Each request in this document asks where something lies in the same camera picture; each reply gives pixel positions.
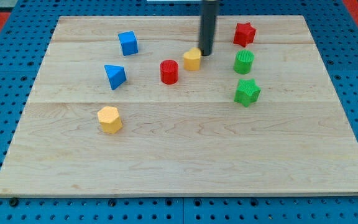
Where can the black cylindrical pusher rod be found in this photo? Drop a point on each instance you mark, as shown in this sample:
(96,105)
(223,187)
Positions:
(208,15)

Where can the red cylinder block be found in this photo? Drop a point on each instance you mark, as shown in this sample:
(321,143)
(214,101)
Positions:
(169,72)

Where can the red star block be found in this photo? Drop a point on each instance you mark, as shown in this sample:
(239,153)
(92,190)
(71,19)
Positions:
(244,34)

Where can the green star block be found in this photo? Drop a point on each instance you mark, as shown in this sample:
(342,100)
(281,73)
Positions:
(247,92)

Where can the yellow heart block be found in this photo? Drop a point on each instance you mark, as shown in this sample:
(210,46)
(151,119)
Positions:
(192,59)

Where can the green cylinder block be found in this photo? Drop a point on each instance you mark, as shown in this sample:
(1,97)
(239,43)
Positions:
(243,61)

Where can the blue cube block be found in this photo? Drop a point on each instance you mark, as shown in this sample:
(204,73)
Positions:
(128,43)

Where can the blue triangular prism block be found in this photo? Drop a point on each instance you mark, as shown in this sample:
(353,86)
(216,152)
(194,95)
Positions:
(116,75)

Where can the light wooden board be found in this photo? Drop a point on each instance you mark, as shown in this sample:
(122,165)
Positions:
(189,139)

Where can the yellow hexagon block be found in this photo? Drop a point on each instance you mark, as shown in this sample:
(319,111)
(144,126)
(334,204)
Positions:
(109,119)

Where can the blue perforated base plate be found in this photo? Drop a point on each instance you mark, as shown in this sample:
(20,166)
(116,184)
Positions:
(23,42)

